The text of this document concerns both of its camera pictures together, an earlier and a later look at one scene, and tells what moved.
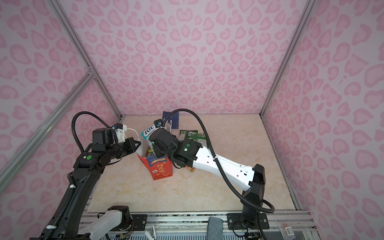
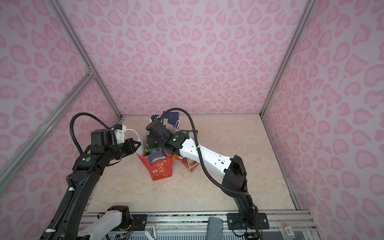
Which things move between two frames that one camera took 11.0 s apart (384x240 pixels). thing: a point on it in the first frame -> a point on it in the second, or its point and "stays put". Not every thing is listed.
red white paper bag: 158,167 stays put
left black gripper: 132,148 stays put
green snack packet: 200,138 -> 148,150
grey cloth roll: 214,229 stays put
